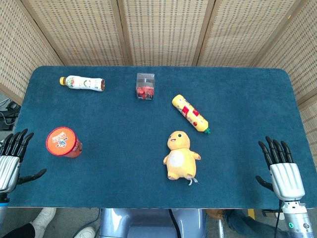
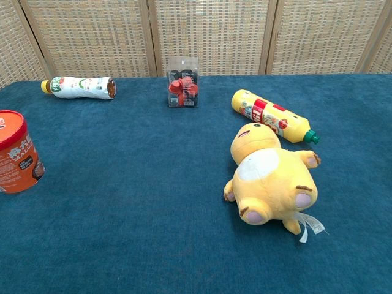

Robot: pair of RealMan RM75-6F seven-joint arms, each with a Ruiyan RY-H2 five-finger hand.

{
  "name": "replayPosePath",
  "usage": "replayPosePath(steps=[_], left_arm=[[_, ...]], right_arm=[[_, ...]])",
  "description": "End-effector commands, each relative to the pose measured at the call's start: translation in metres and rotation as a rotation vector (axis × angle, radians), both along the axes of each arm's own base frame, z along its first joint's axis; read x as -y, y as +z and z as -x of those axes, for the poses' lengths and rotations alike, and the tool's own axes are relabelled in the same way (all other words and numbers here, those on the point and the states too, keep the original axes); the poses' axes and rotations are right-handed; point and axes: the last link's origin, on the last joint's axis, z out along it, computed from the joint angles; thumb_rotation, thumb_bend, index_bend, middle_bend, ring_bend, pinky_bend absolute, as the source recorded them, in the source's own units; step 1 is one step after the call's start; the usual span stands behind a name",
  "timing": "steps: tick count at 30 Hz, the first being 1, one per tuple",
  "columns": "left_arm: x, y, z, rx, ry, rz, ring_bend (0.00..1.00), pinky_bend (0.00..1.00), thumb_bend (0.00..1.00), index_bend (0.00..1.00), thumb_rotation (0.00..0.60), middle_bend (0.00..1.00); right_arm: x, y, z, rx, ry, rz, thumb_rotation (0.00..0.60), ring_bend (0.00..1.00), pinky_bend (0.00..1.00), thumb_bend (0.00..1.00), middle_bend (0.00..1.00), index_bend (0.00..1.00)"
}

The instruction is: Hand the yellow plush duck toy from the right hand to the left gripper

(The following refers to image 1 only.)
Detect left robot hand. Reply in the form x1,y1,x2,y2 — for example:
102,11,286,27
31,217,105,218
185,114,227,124
0,128,48,194

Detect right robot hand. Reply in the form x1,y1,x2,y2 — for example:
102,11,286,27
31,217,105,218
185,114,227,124
255,135,306,201

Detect yellow plush toy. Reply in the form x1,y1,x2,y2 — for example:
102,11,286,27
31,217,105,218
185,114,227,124
162,130,202,186

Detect orange instant noodle cup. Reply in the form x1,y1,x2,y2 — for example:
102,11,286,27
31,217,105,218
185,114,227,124
45,126,83,159

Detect white shoe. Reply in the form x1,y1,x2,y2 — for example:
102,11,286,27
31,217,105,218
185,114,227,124
31,207,57,233
73,226,96,238

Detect blue jeans leg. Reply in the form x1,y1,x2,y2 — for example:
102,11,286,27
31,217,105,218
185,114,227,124
224,210,282,238

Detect black trouser leg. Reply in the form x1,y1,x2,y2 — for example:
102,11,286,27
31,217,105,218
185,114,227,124
0,222,36,238

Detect brown shoe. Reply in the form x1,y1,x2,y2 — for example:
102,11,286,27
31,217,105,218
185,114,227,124
207,209,230,220

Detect white bottle yellow cap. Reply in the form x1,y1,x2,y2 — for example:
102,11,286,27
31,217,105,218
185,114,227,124
59,75,106,93

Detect blue felt table mat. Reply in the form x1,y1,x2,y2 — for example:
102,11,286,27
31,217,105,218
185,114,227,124
1,65,317,209

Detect yellow bottle green cap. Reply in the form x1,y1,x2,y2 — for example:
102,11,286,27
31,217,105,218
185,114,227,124
172,94,212,136

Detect silver blue robot torso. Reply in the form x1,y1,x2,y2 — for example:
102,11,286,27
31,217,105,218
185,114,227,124
99,208,207,238

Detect clear box red contents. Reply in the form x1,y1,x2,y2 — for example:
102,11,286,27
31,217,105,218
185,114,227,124
135,72,157,101

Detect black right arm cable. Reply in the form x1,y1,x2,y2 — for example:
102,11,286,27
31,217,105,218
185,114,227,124
273,200,284,238

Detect black cable bundle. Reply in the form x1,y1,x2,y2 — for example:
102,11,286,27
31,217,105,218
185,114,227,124
0,98,22,132

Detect black cable on torso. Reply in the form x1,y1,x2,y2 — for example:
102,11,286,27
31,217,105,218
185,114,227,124
169,209,180,238

